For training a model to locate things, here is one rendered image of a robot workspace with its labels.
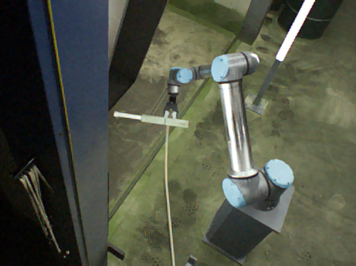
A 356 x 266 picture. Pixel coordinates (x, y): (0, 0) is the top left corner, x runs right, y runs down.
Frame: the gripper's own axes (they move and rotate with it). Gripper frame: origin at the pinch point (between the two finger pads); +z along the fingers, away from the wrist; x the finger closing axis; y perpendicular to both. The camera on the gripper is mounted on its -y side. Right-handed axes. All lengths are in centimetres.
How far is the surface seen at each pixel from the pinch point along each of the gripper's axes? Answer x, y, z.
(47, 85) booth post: 29, -167, -13
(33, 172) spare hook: 36, -146, 7
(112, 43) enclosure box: 33, -75, -35
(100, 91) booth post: 24, -148, -13
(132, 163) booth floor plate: 21, 34, 36
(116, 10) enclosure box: 31, -89, -46
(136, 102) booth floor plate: 27, 73, -9
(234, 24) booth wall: -63, 142, -108
